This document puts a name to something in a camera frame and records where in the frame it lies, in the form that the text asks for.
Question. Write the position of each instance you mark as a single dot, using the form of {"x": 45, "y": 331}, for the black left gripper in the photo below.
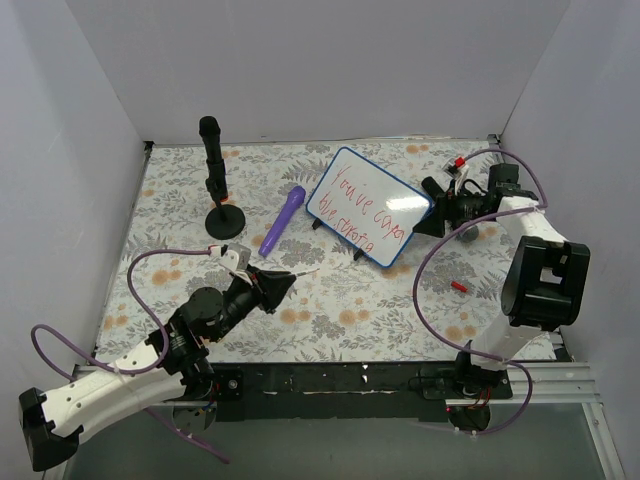
{"x": 263, "y": 291}

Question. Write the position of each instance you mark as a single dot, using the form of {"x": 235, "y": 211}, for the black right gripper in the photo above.
{"x": 447, "y": 209}

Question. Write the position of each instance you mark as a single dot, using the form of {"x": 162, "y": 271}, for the red white marker pen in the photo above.
{"x": 306, "y": 272}

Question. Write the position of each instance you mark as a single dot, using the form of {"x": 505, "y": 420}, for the blue framed whiteboard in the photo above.
{"x": 368, "y": 206}

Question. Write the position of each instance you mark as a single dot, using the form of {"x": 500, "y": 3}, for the red marker cap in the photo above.
{"x": 458, "y": 286}

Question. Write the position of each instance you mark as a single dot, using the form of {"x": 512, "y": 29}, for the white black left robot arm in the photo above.
{"x": 170, "y": 364}

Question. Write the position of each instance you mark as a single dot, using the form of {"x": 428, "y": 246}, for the black round microphone stand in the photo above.
{"x": 225, "y": 221}

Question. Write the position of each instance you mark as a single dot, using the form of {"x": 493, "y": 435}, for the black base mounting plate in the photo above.
{"x": 318, "y": 391}

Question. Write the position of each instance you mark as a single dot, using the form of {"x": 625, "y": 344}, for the black microphone on stand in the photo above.
{"x": 210, "y": 132}

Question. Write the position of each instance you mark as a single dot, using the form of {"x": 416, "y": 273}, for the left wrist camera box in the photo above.
{"x": 234, "y": 258}

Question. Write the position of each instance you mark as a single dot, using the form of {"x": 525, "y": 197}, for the black wire whiteboard stand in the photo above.
{"x": 342, "y": 245}

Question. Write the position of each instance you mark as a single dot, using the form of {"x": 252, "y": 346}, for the aluminium front rail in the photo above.
{"x": 553, "y": 383}

